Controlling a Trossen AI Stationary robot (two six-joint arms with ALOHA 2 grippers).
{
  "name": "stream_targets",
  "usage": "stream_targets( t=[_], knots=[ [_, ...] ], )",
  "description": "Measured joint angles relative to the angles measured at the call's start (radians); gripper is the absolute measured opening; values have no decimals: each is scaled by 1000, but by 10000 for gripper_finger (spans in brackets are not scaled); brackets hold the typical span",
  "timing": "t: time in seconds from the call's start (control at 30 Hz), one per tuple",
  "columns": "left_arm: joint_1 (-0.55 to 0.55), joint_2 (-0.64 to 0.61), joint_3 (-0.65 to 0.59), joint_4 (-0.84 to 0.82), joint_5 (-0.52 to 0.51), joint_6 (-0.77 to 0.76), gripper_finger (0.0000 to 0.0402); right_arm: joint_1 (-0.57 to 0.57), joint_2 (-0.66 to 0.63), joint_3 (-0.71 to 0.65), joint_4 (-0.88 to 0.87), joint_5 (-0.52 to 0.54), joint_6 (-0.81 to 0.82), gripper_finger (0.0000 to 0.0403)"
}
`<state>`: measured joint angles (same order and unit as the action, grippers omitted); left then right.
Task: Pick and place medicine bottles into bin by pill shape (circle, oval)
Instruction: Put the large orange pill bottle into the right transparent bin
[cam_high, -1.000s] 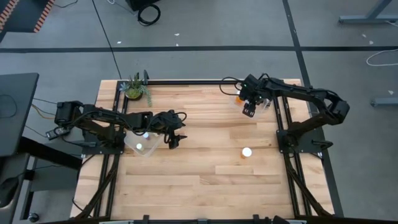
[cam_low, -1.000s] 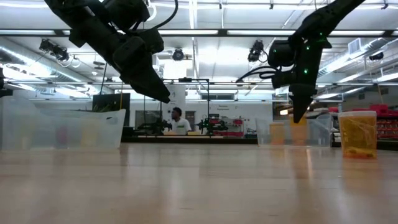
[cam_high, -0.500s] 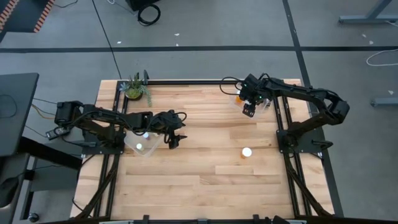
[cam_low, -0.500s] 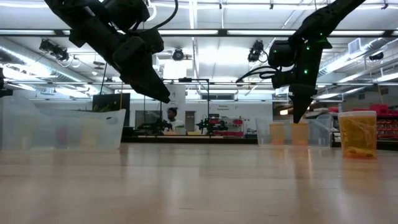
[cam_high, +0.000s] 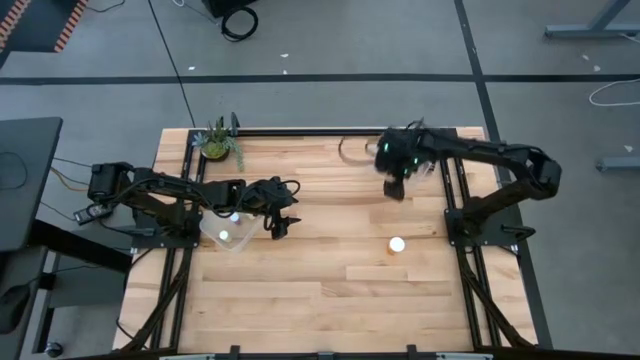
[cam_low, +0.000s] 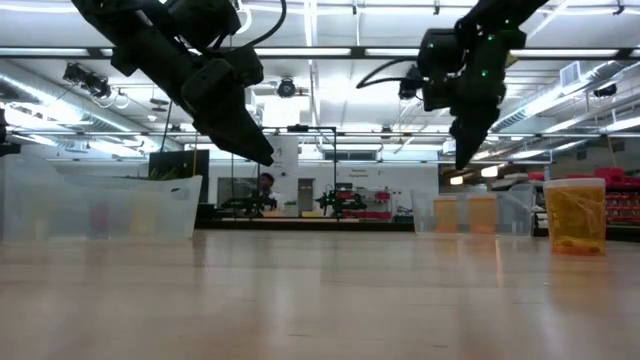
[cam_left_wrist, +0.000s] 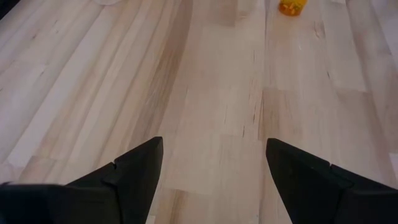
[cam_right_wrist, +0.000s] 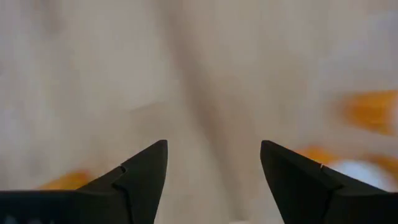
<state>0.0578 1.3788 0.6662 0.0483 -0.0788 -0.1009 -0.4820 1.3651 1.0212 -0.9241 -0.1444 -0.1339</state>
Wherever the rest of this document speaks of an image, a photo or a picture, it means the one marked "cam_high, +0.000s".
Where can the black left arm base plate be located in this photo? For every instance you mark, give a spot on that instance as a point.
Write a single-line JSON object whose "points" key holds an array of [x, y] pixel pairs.
{"points": [[170, 242]]}

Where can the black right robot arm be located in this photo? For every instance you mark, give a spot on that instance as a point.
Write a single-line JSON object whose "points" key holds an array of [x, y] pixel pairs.
{"points": [[480, 147]]}

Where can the black power adapter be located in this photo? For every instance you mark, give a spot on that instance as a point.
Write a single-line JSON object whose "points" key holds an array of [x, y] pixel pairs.
{"points": [[90, 214]]}

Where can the black ramp orange striped edges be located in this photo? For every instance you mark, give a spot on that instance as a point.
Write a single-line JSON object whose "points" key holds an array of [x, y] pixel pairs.
{"points": [[45, 25]]}

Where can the orange pill bottle white cap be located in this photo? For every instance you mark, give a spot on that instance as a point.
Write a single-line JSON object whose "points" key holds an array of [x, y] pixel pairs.
{"points": [[396, 244]]}

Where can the black desk foot beam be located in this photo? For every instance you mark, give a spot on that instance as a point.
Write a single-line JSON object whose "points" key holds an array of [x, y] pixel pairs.
{"points": [[75, 245]]}

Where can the black aluminium table frame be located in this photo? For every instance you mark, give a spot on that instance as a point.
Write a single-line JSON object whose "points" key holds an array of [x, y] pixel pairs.
{"points": [[300, 132]]}

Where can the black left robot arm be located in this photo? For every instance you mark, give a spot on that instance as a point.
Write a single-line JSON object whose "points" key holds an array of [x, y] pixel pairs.
{"points": [[165, 182]]}

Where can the clear plastic bin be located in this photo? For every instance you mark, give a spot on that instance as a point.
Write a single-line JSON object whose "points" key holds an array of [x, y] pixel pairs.
{"points": [[240, 240], [427, 176]]}

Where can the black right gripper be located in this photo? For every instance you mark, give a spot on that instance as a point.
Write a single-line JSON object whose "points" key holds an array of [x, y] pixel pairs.
{"points": [[397, 155]]}

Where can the black box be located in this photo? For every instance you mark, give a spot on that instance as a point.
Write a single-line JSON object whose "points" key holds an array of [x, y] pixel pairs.
{"points": [[220, 6]]}

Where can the grey table leg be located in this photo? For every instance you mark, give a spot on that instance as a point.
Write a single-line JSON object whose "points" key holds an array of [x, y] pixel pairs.
{"points": [[575, 31]]}

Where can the grey table foot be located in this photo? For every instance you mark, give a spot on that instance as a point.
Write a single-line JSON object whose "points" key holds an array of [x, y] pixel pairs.
{"points": [[620, 164]]}

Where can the potted green succulent plant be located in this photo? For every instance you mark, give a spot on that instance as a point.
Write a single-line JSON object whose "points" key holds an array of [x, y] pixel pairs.
{"points": [[216, 145]]}

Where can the black desk top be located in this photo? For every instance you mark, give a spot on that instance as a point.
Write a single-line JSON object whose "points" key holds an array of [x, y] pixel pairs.
{"points": [[30, 190]]}

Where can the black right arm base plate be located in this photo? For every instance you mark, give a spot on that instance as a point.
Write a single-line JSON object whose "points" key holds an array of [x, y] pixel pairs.
{"points": [[495, 232]]}

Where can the black frame bracket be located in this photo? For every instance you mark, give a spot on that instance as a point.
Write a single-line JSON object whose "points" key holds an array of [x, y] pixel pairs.
{"points": [[411, 351], [234, 352]]}

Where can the black caster wheel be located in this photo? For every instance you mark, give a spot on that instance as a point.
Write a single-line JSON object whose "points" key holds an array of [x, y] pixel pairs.
{"points": [[54, 349]]}

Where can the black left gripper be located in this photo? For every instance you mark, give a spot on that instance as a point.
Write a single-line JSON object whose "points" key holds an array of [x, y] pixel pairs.
{"points": [[272, 195]]}

